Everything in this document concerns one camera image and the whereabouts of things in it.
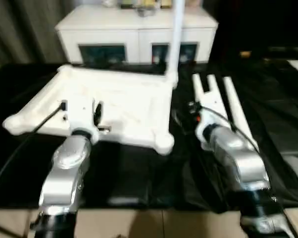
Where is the white plastic table top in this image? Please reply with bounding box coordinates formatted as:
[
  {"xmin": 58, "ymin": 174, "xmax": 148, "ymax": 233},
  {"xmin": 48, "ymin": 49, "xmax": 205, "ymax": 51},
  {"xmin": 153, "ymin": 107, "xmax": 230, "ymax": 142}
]
[{"xmin": 2, "ymin": 64, "xmax": 180, "ymax": 156}]

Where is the white plastic table leg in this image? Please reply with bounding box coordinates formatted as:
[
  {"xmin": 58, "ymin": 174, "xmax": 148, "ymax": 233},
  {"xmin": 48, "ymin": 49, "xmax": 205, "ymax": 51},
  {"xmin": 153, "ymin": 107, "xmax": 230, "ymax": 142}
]
[
  {"xmin": 207, "ymin": 74, "xmax": 222, "ymax": 100},
  {"xmin": 165, "ymin": 0, "xmax": 186, "ymax": 88},
  {"xmin": 223, "ymin": 76, "xmax": 260, "ymax": 152},
  {"xmin": 192, "ymin": 73, "xmax": 207, "ymax": 103}
]

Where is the black mat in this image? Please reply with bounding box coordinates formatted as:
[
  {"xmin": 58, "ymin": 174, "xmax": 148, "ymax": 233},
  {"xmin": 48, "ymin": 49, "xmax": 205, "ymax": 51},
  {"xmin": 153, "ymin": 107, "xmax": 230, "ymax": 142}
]
[{"xmin": 0, "ymin": 58, "xmax": 298, "ymax": 214}]

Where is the white low cabinet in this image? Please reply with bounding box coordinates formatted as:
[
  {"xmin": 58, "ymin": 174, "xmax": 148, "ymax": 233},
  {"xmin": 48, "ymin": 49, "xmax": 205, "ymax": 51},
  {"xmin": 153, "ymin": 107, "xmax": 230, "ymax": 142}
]
[{"xmin": 54, "ymin": 5, "xmax": 219, "ymax": 65}]

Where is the row of picture frames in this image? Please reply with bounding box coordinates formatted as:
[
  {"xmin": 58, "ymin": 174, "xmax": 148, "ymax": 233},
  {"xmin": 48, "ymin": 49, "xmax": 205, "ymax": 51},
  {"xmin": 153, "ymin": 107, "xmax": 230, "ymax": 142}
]
[{"xmin": 120, "ymin": 0, "xmax": 172, "ymax": 8}]

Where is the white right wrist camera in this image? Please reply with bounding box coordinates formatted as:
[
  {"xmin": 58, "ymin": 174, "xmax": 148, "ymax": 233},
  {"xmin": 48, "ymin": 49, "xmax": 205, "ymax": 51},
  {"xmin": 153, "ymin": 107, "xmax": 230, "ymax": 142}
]
[{"xmin": 195, "ymin": 89, "xmax": 227, "ymax": 140}]

